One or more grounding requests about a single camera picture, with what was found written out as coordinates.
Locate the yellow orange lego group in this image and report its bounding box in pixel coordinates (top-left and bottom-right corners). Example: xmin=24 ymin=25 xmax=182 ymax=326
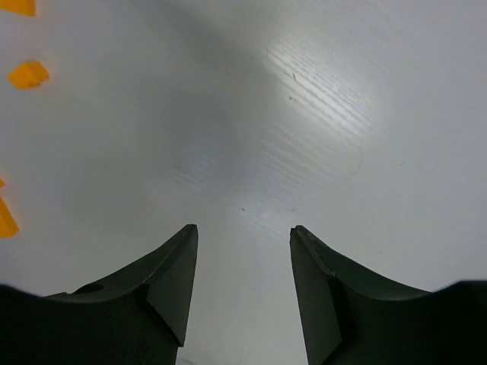
xmin=0 ymin=198 xmax=20 ymax=239

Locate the small yellow lego brick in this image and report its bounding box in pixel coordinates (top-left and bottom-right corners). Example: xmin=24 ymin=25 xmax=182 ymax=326
xmin=7 ymin=61 xmax=49 ymax=90

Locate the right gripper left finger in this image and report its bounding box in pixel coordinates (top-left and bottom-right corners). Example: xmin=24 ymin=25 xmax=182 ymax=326
xmin=1 ymin=224 xmax=198 ymax=364

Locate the orange curved lego by container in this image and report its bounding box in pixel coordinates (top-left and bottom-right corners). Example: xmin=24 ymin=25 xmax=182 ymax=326
xmin=0 ymin=0 xmax=37 ymax=17

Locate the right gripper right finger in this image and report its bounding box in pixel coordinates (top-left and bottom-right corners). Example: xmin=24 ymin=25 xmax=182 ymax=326
xmin=290 ymin=226 xmax=486 ymax=364

